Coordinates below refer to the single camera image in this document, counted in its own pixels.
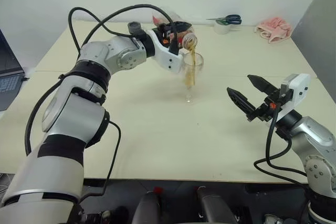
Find dark rounded shape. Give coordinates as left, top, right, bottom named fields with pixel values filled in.
left=195, top=186, right=237, bottom=224
left=131, top=186, right=162, bottom=224

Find grey laptop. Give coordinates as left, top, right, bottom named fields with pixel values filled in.
left=0, top=28, right=26, bottom=112

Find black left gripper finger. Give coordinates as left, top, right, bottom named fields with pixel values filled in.
left=172, top=21, right=193, bottom=32

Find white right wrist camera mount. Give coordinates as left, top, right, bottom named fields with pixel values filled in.
left=271, top=73, right=312, bottom=124

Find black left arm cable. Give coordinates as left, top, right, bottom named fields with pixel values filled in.
left=24, top=76, right=65, bottom=156
left=78, top=120, right=122, bottom=198
left=68, top=4, right=180, bottom=57

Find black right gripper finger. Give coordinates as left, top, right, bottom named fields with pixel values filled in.
left=247, top=74, right=277, bottom=95
left=226, top=87, right=257, bottom=116

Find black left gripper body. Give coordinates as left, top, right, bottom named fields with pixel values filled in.
left=157, top=22, right=177, bottom=46

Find pink cloth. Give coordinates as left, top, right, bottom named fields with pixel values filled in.
left=254, top=16, right=292, bottom=44

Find clear plastic bottle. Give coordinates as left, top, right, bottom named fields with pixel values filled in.
left=152, top=11, right=200, bottom=51

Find wine glass with brown liquid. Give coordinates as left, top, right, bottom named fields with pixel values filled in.
left=181, top=52, right=205, bottom=104

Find white tape roll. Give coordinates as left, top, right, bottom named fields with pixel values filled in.
left=213, top=19, right=232, bottom=35

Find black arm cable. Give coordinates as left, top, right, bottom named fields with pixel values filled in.
left=24, top=76, right=65, bottom=156
left=78, top=120, right=122, bottom=198
left=68, top=4, right=180, bottom=57
left=253, top=102, right=310, bottom=185

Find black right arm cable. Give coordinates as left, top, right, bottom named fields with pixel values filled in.
left=253, top=102, right=310, bottom=185

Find dark blue handled scissors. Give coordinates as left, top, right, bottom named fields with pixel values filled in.
left=206, top=14, right=243, bottom=25

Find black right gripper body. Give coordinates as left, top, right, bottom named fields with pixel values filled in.
left=246, top=87, right=284, bottom=124

